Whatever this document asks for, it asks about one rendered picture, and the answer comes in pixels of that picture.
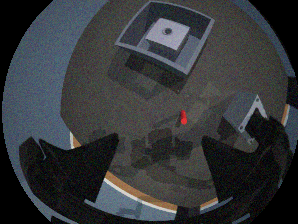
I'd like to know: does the red peg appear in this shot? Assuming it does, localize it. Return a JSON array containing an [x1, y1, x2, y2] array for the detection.
[[181, 109, 188, 124]]

